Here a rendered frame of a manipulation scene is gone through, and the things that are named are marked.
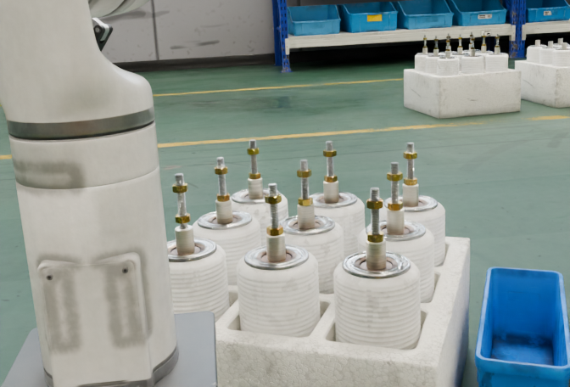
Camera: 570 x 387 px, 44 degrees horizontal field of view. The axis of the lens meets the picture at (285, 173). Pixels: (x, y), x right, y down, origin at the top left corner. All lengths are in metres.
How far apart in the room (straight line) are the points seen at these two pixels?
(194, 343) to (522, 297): 0.72
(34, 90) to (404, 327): 0.49
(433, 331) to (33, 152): 0.51
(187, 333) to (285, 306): 0.26
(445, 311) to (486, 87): 2.38
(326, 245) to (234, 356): 0.19
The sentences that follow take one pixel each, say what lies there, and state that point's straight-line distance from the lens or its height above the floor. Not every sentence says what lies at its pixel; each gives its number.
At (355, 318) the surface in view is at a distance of 0.77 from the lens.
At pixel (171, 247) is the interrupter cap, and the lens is 0.88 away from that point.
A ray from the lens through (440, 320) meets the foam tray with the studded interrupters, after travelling 0.83.
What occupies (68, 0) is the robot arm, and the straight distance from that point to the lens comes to 0.41.
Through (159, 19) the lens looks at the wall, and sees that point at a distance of 5.97.
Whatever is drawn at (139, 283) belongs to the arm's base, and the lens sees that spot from 0.45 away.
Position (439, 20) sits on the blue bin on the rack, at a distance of 5.54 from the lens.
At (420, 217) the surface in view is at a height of 0.25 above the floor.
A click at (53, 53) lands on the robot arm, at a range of 0.42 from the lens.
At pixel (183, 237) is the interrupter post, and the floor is 0.27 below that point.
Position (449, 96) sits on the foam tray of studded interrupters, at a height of 0.10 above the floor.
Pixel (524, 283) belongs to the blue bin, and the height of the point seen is 0.10.
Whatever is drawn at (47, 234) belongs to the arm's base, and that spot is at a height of 0.41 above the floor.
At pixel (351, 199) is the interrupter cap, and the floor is 0.25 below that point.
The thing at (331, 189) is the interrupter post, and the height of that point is 0.27.
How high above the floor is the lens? 0.55
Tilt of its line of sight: 14 degrees down
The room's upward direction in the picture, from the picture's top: 3 degrees counter-clockwise
